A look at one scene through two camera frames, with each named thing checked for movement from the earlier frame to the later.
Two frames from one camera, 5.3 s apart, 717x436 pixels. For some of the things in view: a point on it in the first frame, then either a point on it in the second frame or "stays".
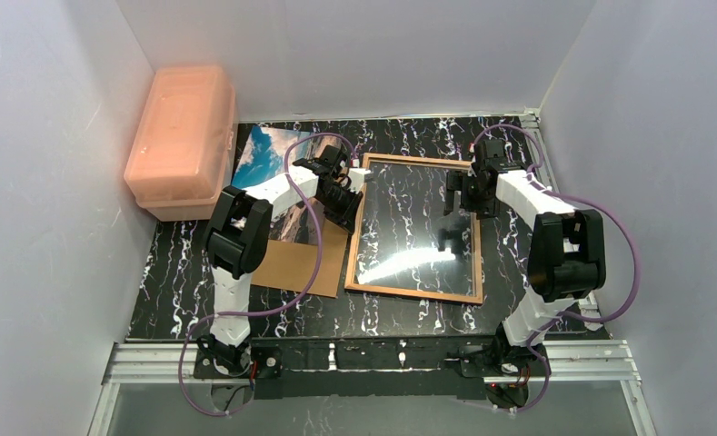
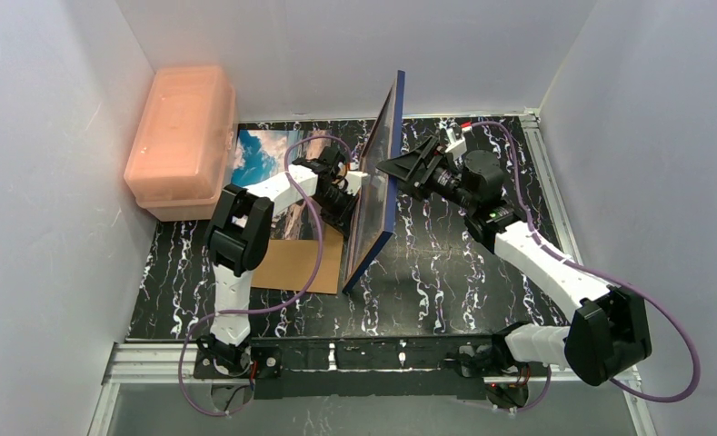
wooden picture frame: (352, 275) -> (374, 207)
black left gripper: (343, 203) stays
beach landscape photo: (270, 153) stays
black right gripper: (465, 192) -> (421, 166)
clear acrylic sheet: (407, 242) -> (372, 208)
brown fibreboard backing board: (292, 266) stays
